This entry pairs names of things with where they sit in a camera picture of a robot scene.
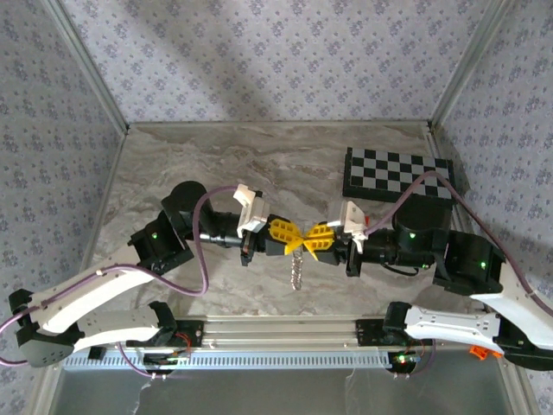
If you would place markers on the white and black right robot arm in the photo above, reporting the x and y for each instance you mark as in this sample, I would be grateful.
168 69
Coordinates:
510 302

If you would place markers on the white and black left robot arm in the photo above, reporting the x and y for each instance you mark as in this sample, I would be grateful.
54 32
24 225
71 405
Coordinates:
95 294

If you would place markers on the black and silver chessboard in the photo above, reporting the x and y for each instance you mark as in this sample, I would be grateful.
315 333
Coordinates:
380 173

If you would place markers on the small control circuit board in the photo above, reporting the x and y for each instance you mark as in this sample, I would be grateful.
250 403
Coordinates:
166 361
405 361

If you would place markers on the orange curved plastic piece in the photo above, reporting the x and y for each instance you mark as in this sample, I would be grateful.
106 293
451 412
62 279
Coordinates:
479 352

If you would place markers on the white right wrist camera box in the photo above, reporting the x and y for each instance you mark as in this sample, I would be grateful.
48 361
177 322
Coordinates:
352 220

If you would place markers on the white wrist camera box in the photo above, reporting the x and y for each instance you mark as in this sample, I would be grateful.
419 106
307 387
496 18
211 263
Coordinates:
252 209
352 220

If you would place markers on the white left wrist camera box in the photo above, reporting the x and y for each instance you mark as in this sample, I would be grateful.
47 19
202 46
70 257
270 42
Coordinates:
252 209

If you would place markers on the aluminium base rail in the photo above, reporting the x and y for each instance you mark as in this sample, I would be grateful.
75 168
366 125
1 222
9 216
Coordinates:
276 333

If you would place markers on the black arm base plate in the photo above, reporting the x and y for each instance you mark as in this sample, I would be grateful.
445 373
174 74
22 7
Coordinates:
190 335
371 333

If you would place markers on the aluminium corner post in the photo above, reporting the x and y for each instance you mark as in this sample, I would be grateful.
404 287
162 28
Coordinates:
471 65
86 65

